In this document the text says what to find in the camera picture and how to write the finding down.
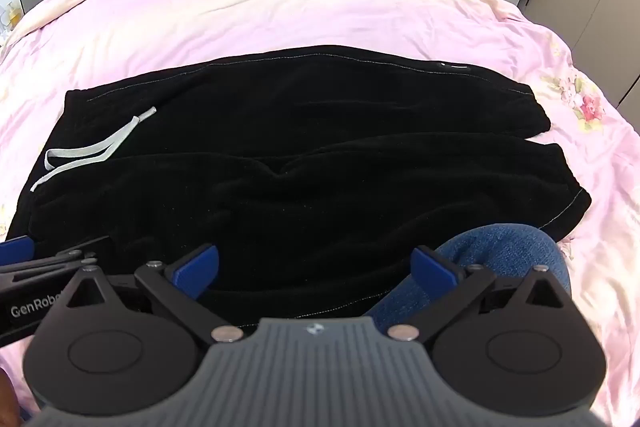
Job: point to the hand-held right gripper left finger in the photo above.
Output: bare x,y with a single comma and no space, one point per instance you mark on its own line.
196,266

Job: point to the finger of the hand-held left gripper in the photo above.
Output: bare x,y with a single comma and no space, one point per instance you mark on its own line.
15,250
75,254

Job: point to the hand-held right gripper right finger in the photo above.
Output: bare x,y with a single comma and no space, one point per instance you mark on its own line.
431,269

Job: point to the black pants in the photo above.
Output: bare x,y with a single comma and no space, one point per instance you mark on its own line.
300,167

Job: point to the person's left forearm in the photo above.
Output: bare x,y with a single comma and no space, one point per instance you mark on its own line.
7,399

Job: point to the person's leg in blue jeans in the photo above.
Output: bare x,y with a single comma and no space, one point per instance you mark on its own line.
500,252

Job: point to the yellow glass bottle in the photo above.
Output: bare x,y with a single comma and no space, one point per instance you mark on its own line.
11,14

